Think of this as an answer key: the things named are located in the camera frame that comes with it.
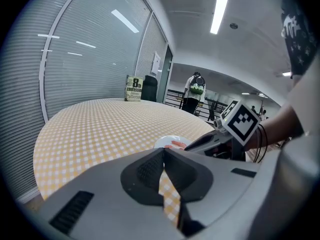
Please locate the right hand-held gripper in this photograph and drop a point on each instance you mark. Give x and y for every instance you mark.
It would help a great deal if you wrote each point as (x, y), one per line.
(241, 120)

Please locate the white small plate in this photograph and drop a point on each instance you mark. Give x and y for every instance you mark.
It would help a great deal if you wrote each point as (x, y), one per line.
(165, 141)

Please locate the black metal railing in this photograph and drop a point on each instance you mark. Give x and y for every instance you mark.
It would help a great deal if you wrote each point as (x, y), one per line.
(172, 99)

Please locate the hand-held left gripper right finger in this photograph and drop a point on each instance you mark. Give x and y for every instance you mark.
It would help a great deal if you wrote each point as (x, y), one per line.
(215, 179)

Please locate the small ceiling light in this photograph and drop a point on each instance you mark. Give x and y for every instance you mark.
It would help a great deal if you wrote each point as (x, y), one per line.
(286, 74)

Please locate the long ceiling light panel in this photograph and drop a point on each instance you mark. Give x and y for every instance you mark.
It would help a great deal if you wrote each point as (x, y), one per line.
(218, 14)

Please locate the green and black backpack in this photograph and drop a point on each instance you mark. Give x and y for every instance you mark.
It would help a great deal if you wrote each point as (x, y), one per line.
(198, 86)

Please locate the orange carrot-like object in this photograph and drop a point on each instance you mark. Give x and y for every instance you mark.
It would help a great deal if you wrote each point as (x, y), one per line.
(179, 143)

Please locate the red toy shrimp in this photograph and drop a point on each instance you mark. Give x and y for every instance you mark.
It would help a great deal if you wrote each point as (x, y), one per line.
(169, 146)

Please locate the black office chair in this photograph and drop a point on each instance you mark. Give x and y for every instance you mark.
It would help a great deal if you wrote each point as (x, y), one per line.
(150, 89)

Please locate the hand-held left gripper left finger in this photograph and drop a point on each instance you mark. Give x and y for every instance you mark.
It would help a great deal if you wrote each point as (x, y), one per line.
(105, 184)

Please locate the table with yellow checkered cloth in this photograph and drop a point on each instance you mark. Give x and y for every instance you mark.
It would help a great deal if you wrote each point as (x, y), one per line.
(112, 129)

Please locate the person's right forearm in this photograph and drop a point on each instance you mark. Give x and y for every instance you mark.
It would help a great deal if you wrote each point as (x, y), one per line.
(280, 124)

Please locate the person's white and black shirt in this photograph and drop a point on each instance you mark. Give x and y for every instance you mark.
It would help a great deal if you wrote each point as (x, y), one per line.
(300, 46)

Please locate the frosted glass door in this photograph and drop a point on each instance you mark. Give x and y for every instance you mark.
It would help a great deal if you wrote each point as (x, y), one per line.
(165, 76)

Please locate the round ceiling smoke detector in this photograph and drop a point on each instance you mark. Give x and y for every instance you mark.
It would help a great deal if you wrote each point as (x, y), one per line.
(234, 25)

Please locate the white paper notice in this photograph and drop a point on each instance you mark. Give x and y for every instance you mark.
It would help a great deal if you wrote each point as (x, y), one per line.
(155, 63)

